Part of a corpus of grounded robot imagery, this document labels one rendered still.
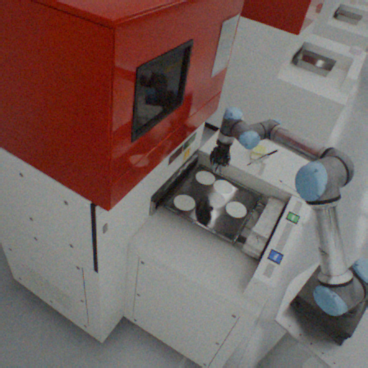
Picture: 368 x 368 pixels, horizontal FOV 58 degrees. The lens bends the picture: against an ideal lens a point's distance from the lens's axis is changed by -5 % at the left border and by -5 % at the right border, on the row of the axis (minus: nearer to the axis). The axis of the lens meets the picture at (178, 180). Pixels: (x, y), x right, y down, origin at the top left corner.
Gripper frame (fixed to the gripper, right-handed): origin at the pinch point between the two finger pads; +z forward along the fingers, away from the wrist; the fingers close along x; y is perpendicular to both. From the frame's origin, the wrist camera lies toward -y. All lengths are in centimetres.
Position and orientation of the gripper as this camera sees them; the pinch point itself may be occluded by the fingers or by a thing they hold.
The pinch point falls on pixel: (215, 169)
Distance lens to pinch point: 169.2
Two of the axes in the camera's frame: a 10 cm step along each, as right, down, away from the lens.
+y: -0.2, 6.9, -7.2
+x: 9.9, 1.2, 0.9
